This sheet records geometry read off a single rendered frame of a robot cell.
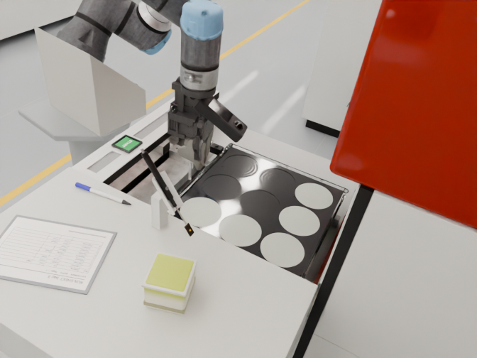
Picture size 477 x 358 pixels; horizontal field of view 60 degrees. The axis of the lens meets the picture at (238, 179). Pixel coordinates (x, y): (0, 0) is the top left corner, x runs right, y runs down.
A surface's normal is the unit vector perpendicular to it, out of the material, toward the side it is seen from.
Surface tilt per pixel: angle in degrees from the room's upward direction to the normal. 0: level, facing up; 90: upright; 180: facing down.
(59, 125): 0
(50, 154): 0
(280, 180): 0
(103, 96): 90
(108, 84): 90
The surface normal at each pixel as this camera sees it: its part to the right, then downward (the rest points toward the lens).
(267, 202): 0.11, -0.76
